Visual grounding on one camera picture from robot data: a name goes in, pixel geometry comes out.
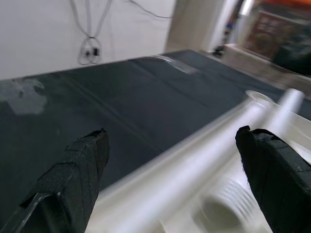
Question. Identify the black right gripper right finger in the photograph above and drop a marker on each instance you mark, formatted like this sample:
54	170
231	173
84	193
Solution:
279	182

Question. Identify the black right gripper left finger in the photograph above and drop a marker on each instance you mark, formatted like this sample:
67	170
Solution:
68	182

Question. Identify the white plastic table top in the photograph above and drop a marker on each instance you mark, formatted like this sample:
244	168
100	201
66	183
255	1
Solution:
302	131

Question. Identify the black table cloth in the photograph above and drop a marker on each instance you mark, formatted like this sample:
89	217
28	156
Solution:
121	97

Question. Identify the mop with dark head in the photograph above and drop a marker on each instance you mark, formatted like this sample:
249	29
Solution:
218	51

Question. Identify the clear tape strip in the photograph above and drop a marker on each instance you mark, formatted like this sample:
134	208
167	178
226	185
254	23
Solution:
179	65

